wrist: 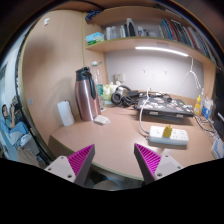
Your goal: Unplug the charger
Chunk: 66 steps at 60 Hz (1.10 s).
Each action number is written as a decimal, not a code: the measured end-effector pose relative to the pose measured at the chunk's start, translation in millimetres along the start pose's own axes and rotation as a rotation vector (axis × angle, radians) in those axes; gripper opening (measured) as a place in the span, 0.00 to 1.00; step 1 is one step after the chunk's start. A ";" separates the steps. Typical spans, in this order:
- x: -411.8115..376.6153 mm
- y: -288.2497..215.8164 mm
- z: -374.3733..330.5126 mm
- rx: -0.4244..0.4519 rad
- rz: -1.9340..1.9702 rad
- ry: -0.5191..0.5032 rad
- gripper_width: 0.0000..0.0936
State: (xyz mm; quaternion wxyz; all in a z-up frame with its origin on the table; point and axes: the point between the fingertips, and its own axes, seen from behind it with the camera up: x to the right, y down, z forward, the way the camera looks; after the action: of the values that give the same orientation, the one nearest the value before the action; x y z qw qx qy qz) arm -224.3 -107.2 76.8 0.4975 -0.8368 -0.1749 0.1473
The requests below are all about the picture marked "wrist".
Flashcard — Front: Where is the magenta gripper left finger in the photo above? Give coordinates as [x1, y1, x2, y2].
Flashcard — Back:
[44, 143, 96, 188]

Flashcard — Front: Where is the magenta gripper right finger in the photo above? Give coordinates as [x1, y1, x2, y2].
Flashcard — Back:
[133, 143, 185, 186]

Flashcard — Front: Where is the yellow charger plug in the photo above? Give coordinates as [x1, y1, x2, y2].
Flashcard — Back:
[163, 125, 172, 137]

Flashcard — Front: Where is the white power strip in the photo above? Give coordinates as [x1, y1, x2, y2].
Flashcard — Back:
[149, 126, 189, 145]

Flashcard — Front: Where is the crumpled white tissue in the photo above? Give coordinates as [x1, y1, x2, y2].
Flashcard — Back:
[94, 115, 110, 125]

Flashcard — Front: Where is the white paper towel roll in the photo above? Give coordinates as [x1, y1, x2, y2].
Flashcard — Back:
[57, 101, 74, 126]

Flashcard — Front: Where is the black laptop with stickers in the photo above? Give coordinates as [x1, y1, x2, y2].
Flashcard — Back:
[137, 97, 193, 118]

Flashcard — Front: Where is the copper thermos jug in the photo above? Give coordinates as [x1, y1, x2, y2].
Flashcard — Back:
[75, 67, 101, 121]

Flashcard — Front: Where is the person in blue shirt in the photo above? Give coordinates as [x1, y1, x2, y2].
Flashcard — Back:
[1, 105, 29, 146]

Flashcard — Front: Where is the black over-ear headphones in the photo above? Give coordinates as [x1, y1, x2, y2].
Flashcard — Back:
[111, 85, 132, 107]

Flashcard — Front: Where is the yellow glue bottle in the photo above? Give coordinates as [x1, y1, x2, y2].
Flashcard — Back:
[194, 95, 201, 115]

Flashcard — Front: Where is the blue white box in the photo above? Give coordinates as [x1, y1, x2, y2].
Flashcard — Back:
[202, 96, 213, 119]

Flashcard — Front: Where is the clear plastic water bottle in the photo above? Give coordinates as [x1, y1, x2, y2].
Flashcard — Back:
[92, 61, 105, 110]

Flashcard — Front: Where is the white clothes hanger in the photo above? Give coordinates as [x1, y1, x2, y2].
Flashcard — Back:
[177, 57, 203, 93]

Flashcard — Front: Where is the under-shelf light bar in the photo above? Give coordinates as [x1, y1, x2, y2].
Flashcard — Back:
[135, 46, 189, 57]

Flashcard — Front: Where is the green tissue pack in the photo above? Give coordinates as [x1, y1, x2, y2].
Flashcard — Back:
[85, 32, 104, 45]

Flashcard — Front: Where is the row of books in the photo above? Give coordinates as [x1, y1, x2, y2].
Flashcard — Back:
[159, 19, 216, 63]

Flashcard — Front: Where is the white power strip cable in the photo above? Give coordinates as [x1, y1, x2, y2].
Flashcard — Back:
[138, 87, 152, 137]

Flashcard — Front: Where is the white wall socket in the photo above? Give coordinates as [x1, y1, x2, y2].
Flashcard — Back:
[114, 73, 125, 83]

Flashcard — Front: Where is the wooden wall shelf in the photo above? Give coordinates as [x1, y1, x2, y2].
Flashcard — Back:
[82, 4, 218, 101]

